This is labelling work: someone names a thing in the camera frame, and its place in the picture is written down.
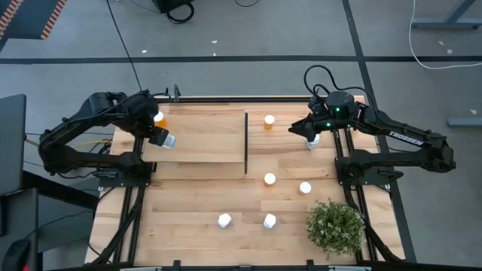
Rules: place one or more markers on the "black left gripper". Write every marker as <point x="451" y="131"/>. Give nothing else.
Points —
<point x="141" y="113"/>

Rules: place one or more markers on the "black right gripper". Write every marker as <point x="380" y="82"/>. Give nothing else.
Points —
<point x="324" y="122"/>

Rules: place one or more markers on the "orange pill bottle white cap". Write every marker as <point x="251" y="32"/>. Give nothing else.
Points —
<point x="269" y="178"/>
<point x="161" y="119"/>
<point x="305" y="187"/>
<point x="269" y="121"/>

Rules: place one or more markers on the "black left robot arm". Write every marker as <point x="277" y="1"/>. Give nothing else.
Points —
<point x="68" y="154"/>

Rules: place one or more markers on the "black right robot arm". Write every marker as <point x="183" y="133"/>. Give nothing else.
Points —
<point x="406" y="137"/>

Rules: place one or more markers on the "wooden shelf board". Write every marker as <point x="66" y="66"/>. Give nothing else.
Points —
<point x="207" y="139"/>

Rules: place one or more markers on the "black shelf side panel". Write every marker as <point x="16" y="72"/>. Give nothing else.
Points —
<point x="246" y="143"/>

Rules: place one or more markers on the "green potted plant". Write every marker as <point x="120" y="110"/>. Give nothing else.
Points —
<point x="335" y="229"/>

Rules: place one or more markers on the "grey floor bar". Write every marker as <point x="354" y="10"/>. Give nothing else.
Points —
<point x="465" y="122"/>

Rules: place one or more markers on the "dark grey desk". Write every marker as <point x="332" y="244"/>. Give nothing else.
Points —
<point x="19" y="214"/>

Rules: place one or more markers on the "dark mat with striped edges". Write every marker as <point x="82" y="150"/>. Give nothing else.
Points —
<point x="22" y="22"/>

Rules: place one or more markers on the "black computer mouse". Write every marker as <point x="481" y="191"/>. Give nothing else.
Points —
<point x="17" y="256"/>

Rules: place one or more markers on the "black frame bracket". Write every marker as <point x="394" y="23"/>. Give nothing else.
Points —
<point x="176" y="264"/>
<point x="176" y="94"/>
<point x="310" y="264"/>

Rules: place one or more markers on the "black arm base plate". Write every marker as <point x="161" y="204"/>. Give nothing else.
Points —
<point x="113" y="183"/>
<point x="376" y="177"/>

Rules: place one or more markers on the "black aluminium table frame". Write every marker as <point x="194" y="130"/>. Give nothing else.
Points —
<point x="244" y="100"/>

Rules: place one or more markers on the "grey table leg frame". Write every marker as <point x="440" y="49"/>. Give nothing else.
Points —
<point x="444" y="24"/>

